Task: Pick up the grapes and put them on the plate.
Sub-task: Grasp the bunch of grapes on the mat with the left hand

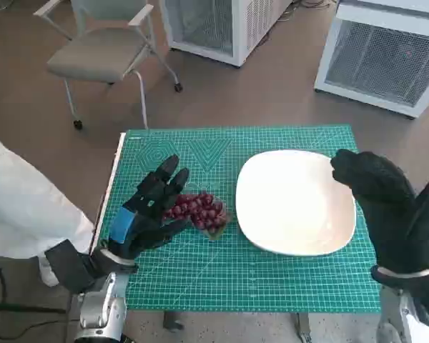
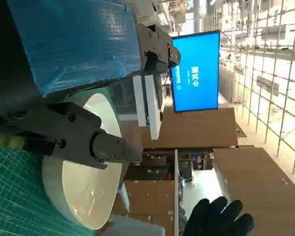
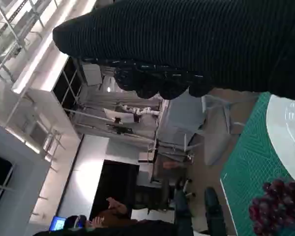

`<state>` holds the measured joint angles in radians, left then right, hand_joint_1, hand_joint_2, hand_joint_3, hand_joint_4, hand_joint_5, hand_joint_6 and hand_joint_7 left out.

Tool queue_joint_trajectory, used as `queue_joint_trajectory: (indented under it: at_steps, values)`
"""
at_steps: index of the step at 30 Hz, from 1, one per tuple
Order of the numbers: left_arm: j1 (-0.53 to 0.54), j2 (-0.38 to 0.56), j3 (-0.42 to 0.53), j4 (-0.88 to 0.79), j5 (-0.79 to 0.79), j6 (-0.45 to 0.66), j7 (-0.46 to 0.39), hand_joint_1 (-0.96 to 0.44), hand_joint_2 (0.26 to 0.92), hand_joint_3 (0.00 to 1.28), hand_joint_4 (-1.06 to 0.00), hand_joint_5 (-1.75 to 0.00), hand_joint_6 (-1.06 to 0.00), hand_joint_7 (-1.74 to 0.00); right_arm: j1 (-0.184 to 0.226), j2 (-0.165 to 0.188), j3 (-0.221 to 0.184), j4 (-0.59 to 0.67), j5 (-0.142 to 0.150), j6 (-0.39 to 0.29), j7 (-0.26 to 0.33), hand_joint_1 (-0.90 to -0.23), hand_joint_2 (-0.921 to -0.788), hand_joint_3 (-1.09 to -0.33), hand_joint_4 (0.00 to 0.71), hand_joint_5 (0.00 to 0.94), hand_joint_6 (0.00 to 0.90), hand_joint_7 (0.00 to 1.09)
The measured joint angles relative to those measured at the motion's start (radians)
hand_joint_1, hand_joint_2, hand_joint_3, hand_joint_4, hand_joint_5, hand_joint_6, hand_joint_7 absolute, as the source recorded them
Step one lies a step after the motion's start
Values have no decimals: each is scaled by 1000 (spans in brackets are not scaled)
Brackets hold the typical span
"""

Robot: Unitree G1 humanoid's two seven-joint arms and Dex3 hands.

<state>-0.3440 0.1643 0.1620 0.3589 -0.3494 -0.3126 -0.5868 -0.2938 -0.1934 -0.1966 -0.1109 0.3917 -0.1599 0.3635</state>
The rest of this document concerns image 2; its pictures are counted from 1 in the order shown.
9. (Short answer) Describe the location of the blue screen monitor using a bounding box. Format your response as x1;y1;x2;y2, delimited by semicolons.
170;30;221;114

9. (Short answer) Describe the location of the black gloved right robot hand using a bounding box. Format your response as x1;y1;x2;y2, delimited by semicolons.
183;196;255;236

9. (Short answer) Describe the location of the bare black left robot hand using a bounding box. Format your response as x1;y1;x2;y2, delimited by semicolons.
0;0;181;170

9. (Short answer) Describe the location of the green cutting mat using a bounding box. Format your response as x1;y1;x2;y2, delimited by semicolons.
0;134;89;236

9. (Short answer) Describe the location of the white square plate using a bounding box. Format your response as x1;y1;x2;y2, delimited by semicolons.
41;93;123;231

